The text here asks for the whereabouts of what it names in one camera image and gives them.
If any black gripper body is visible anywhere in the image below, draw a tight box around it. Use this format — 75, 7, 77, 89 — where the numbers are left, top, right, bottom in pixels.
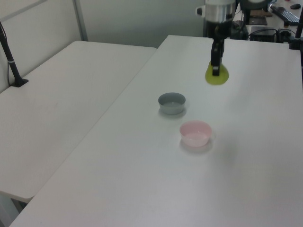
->
205, 19, 234, 44

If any green pear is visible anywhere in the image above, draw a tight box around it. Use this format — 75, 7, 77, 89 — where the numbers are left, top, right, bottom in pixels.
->
204, 60, 230, 86

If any grey bowl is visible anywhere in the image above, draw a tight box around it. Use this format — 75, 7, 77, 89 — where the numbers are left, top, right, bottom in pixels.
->
158, 92, 187, 115

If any pink bowl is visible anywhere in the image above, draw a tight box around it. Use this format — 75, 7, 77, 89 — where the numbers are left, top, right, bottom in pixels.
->
179, 120, 213, 148

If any black mouse pad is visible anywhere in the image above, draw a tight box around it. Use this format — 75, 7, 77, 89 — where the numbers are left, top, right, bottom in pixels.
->
248, 15, 268, 26

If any black electronics box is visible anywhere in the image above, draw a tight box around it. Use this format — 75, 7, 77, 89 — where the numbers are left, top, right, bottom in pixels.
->
248, 26, 277, 43

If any black keyboard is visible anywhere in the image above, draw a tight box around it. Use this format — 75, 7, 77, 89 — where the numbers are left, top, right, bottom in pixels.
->
270, 5, 301, 24

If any white side table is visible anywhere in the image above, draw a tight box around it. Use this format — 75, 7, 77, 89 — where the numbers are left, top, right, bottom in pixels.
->
0, 40, 158, 200

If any black camera stand clamp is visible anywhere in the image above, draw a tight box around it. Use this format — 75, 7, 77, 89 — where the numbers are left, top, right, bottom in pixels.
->
287, 16, 303, 51

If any grey partition frame post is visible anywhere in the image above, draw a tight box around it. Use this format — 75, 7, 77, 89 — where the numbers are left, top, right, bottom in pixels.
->
72, 0, 89, 42

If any black camera stand pole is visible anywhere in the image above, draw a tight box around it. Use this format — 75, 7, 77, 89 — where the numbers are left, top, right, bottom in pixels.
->
0, 21, 29, 87

